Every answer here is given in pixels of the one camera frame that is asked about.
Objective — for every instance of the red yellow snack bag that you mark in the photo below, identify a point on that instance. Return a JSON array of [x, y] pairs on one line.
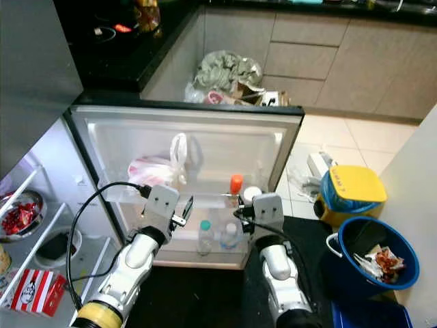
[[148, 17]]

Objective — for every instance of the red white striped box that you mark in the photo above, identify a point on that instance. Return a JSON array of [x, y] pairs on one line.
[[39, 292]]

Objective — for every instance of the red white crumpled wrapper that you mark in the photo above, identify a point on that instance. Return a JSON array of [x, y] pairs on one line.
[[379, 263]]

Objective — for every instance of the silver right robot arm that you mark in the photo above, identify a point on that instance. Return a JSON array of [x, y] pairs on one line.
[[283, 280]]

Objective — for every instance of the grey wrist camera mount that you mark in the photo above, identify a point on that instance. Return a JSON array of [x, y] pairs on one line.
[[268, 213], [165, 205]]

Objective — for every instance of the steel bowl red packets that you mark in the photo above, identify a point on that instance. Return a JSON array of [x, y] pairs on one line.
[[22, 219]]

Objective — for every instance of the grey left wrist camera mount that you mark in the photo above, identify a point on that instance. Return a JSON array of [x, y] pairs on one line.
[[165, 205]]

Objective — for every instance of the white cap jar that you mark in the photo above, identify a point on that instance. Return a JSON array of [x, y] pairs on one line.
[[251, 192]]

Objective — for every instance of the open brown cardboard box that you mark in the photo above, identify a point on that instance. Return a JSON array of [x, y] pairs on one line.
[[259, 94]]

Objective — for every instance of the blue plastic bucket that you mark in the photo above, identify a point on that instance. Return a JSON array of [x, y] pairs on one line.
[[348, 273]]

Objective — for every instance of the grey kitchen cabinets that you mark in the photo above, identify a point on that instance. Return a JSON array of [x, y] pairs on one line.
[[334, 61]]

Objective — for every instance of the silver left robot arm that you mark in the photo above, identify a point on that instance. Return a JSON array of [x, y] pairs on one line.
[[130, 273]]

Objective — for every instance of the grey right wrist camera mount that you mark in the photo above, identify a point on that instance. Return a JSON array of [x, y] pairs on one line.
[[268, 213]]

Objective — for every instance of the clear crumpled plastic bag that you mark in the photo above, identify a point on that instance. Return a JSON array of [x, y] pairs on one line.
[[311, 174]]

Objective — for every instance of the teal cap clear bottle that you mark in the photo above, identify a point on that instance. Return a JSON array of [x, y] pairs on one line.
[[205, 236]]

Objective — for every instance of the open fridge door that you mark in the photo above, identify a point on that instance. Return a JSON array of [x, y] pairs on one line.
[[239, 143]]

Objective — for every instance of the clear plastic bottle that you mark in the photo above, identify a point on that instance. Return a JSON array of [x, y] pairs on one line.
[[229, 236]]

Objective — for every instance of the dark grey fridge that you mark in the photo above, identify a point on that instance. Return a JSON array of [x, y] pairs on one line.
[[34, 68]]

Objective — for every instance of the grey green cloth heap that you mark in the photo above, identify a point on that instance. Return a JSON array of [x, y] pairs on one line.
[[229, 68]]

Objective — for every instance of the orange cap bottle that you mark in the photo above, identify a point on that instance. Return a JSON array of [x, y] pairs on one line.
[[235, 188]]

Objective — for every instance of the black kitchen countertop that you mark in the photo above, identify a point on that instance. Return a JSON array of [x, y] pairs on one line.
[[116, 55]]

